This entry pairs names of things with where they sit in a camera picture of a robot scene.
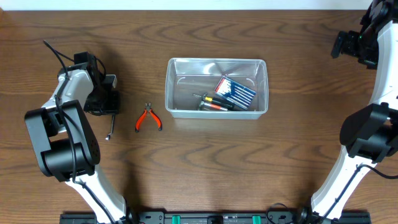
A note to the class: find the silver offset ring wrench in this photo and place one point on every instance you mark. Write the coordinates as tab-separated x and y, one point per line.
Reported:
108	137

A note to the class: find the blue precision screwdriver set case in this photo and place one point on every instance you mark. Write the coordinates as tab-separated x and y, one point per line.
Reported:
235	92

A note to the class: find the black yellow handled screwdriver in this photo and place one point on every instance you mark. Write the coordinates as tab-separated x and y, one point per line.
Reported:
216	101

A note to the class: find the claw hammer orange black handle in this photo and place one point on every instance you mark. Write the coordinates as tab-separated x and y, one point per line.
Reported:
204	104

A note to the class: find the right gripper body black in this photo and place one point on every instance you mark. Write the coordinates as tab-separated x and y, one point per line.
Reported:
364	46

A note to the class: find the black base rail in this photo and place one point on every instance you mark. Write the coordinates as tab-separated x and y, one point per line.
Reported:
215	218

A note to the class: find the clear plastic container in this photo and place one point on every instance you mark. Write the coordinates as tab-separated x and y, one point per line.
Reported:
186	76

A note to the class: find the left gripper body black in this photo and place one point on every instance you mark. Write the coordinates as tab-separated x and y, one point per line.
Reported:
104	104

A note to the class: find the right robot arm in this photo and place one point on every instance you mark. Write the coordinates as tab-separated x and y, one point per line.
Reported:
370	134

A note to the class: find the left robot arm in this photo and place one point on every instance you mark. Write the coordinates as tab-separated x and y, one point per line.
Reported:
64	143

